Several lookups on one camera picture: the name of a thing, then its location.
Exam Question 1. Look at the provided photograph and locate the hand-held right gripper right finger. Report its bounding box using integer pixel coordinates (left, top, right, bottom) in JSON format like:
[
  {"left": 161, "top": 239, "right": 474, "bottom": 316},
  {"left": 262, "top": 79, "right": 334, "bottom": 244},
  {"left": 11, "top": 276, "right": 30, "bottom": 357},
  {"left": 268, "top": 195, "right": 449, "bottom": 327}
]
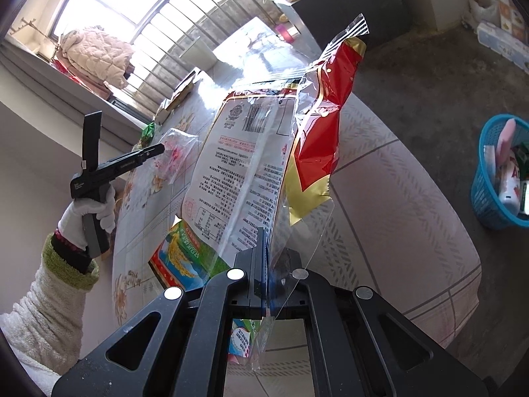
[{"left": 268, "top": 248, "right": 484, "bottom": 397}]

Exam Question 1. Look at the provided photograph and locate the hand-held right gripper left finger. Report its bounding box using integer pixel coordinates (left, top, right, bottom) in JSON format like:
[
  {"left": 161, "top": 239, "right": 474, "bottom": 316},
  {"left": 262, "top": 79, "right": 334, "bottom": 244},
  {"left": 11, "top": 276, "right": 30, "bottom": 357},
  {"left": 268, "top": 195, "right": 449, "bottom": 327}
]
[{"left": 52, "top": 227, "right": 269, "bottom": 397}]

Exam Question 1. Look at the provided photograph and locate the pink quilted jacket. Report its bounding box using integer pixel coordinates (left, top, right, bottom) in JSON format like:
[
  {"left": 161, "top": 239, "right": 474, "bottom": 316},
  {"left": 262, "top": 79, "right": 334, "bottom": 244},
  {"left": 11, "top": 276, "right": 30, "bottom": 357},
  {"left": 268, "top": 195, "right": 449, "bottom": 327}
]
[{"left": 60, "top": 26, "right": 136, "bottom": 89}]

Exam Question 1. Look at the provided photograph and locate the white paper cup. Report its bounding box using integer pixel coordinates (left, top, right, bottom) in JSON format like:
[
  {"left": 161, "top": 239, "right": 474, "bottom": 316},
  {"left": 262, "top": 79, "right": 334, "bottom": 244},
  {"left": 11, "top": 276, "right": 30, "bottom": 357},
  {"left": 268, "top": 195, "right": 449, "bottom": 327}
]
[{"left": 182, "top": 37, "right": 218, "bottom": 71}]

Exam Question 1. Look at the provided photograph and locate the person's left hand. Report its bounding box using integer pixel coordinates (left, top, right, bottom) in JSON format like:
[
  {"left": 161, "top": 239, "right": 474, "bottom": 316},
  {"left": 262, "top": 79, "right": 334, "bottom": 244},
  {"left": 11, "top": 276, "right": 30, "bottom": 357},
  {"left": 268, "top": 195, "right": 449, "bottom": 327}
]
[{"left": 58, "top": 185, "right": 117, "bottom": 251}]

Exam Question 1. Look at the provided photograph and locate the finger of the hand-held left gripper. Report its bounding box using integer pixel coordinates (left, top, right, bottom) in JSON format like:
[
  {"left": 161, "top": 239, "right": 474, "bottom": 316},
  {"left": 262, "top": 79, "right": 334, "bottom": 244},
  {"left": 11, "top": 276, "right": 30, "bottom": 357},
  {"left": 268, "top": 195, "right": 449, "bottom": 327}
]
[{"left": 118, "top": 143, "right": 166, "bottom": 174}]

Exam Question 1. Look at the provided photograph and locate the brown flat carton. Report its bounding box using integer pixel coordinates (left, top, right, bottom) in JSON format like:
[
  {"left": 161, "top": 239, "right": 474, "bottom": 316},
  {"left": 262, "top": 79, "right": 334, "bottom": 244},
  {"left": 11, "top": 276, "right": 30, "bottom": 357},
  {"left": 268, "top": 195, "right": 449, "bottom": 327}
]
[{"left": 171, "top": 70, "right": 199, "bottom": 106}]

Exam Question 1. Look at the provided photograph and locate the grey cabinet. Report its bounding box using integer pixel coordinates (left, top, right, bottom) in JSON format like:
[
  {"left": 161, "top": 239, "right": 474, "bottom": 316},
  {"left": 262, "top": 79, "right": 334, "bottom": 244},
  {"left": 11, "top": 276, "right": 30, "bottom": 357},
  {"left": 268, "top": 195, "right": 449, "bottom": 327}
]
[{"left": 275, "top": 0, "right": 436, "bottom": 56}]

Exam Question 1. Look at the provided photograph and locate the blue plastic basket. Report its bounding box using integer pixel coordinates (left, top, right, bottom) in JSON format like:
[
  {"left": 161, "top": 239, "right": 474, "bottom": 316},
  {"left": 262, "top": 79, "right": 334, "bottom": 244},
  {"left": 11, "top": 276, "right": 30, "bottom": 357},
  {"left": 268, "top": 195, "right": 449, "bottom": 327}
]
[{"left": 470, "top": 113, "right": 529, "bottom": 231}]

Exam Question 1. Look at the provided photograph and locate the white plastic bag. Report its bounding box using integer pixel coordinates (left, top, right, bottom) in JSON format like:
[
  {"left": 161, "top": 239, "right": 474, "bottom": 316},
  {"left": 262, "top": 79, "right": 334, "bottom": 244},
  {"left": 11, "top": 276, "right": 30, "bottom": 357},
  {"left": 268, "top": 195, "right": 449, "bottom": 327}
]
[{"left": 469, "top": 0, "right": 499, "bottom": 23}]

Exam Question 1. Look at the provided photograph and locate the small white carton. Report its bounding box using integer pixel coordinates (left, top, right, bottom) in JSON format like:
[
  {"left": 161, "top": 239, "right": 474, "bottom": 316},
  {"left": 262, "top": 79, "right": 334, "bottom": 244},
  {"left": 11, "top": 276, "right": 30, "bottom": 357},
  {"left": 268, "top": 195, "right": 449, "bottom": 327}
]
[{"left": 156, "top": 98, "right": 174, "bottom": 122}]

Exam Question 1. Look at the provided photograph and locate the red striped snack bag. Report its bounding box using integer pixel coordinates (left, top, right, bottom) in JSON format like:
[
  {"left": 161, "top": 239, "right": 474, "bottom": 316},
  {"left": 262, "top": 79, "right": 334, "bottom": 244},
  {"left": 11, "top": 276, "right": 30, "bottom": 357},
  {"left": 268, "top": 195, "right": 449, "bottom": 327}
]
[{"left": 149, "top": 13, "right": 368, "bottom": 371}]

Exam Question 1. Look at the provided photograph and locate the person's left forearm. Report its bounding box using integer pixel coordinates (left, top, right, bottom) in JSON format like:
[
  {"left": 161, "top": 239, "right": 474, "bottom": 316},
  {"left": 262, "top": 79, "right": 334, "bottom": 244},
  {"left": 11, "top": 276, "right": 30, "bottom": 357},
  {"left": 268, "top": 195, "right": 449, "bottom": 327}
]
[{"left": 0, "top": 232, "right": 102, "bottom": 393}]

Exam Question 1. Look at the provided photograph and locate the clear bag with pink print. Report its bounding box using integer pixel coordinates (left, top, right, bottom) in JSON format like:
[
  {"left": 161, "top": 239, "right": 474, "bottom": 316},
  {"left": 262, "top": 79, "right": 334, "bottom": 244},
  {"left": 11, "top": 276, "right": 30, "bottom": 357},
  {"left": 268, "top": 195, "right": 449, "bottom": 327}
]
[{"left": 153, "top": 128, "right": 195, "bottom": 185}]

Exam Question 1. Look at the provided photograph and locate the metal window railing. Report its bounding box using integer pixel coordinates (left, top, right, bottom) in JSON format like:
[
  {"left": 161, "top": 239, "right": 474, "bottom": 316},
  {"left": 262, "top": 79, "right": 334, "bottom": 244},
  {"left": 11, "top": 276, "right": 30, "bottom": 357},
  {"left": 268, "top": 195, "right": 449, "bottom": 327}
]
[{"left": 124, "top": 0, "right": 282, "bottom": 108}]

